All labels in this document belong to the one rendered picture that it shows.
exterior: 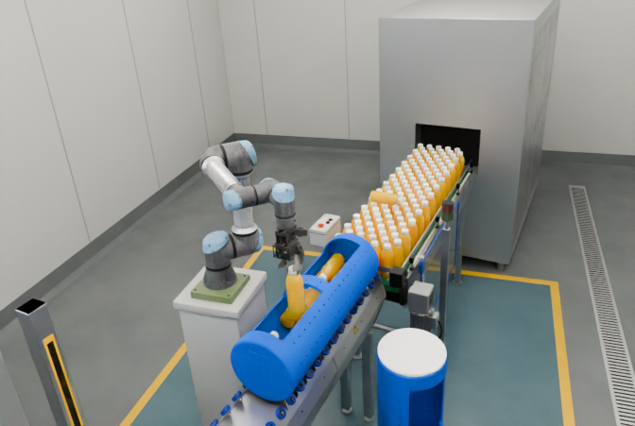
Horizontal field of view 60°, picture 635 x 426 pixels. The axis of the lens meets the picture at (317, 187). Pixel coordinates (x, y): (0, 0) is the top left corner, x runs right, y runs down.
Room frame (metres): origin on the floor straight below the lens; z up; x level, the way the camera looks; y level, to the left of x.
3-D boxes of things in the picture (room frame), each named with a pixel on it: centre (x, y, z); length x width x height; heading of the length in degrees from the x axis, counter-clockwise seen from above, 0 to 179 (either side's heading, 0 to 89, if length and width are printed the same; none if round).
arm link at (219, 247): (2.11, 0.46, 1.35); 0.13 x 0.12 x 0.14; 116
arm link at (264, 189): (1.81, 0.18, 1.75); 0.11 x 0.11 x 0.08; 26
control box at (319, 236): (2.74, -0.03, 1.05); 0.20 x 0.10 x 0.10; 151
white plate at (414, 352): (1.73, -0.34, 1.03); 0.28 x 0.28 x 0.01
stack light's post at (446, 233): (2.58, -0.69, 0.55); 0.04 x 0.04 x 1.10; 61
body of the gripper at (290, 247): (1.72, 0.12, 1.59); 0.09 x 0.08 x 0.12; 152
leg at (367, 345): (2.32, -0.22, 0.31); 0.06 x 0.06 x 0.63; 61
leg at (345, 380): (2.39, -0.09, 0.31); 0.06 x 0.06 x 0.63; 61
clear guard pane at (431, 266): (2.84, -0.73, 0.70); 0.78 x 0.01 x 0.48; 151
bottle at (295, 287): (1.74, 0.11, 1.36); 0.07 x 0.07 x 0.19
